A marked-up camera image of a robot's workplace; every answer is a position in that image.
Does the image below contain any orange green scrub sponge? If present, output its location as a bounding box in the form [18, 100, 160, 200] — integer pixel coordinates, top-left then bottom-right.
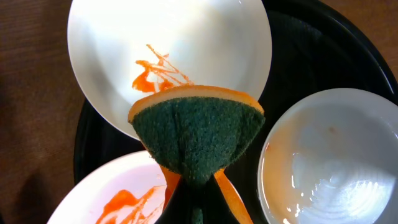
[128, 85, 265, 223]

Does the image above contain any white plate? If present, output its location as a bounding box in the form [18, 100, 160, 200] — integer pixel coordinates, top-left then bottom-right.
[47, 151, 166, 224]
[67, 0, 272, 138]
[257, 88, 397, 224]

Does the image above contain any round black tray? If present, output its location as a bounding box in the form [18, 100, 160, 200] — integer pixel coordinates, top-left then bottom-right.
[73, 0, 398, 224]

